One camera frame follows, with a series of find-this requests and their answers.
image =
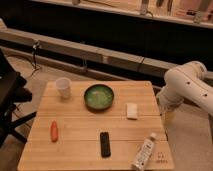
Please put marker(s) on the orange carrot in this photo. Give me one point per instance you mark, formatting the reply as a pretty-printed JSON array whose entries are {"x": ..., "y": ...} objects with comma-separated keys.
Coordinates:
[{"x": 54, "y": 131}]

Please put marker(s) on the wooden folding table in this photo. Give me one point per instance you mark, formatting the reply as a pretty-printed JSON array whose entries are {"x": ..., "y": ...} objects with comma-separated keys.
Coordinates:
[{"x": 78, "y": 146}]

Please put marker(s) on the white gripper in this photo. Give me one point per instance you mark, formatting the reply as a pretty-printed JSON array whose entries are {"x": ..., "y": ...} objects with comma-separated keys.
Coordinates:
[{"x": 168, "y": 113}]

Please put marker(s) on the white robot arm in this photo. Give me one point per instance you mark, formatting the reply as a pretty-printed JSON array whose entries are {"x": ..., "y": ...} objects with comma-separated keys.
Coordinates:
[{"x": 185, "y": 82}]

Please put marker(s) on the black stand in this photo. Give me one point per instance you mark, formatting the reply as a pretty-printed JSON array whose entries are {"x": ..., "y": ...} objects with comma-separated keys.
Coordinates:
[{"x": 12, "y": 90}]

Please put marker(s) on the white plastic cup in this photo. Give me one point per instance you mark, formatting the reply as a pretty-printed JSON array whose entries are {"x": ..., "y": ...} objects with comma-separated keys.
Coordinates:
[{"x": 63, "y": 87}]

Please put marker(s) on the green bowl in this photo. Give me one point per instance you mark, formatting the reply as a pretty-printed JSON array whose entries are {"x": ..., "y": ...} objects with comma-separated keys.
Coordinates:
[{"x": 98, "y": 97}]

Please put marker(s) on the black eraser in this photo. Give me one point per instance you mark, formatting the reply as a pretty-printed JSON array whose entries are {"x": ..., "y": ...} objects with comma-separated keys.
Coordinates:
[{"x": 105, "y": 144}]

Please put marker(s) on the white sponge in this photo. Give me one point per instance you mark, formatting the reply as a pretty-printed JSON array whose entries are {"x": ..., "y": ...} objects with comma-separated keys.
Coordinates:
[{"x": 132, "y": 110}]

